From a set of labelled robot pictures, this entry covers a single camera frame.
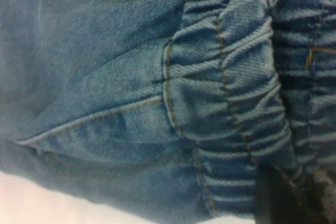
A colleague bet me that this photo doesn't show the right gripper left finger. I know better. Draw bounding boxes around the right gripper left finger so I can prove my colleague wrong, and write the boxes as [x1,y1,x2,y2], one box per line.
[253,165,313,224]

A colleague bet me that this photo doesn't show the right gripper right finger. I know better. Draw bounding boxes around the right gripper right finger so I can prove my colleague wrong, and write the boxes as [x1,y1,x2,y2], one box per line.
[311,170,336,224]

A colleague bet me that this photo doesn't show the blue denim shorts with print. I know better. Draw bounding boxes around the blue denim shorts with print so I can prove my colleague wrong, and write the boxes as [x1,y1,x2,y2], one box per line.
[0,0,336,224]

